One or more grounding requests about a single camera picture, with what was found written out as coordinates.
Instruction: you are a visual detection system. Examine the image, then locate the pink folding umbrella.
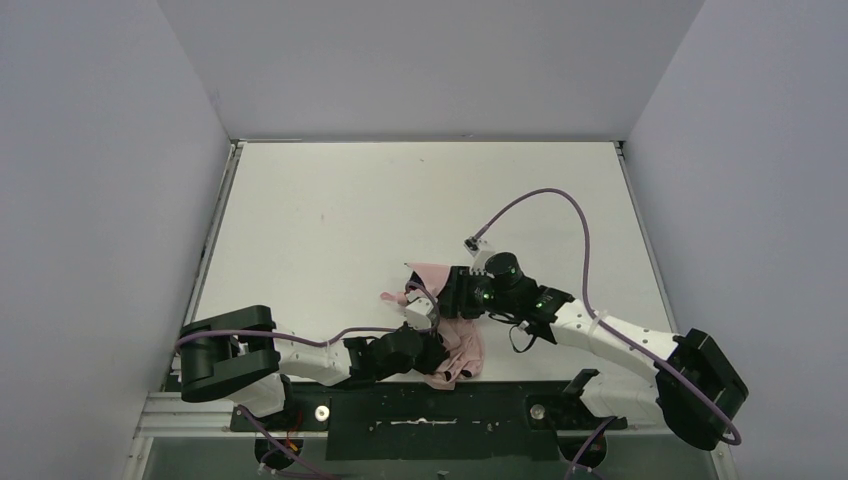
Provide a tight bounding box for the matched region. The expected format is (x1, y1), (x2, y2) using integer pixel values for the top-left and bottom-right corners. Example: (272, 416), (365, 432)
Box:
(407, 262), (485, 391)

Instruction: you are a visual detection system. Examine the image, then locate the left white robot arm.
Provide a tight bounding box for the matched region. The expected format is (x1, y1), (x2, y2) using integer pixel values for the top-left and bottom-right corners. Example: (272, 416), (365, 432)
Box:
(175, 305), (448, 418)

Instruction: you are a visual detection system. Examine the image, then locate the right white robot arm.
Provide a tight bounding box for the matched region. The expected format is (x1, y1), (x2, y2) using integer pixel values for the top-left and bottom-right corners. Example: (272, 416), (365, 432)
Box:
(436, 252), (749, 451)

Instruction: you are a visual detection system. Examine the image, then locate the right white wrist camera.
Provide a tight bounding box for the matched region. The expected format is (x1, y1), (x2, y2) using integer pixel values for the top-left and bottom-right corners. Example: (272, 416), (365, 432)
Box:
(463, 236), (498, 274)

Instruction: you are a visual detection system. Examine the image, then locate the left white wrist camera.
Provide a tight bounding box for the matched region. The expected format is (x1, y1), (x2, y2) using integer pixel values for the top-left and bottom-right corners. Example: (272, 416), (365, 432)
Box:
(403, 297), (438, 332)

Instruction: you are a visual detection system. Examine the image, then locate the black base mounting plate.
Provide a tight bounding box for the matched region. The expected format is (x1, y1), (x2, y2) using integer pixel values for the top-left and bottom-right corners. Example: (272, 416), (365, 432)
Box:
(261, 380), (604, 461)

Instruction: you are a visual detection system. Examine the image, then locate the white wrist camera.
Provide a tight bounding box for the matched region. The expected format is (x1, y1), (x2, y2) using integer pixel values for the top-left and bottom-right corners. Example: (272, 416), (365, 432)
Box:
(463, 236), (498, 274)
(403, 297), (438, 332)

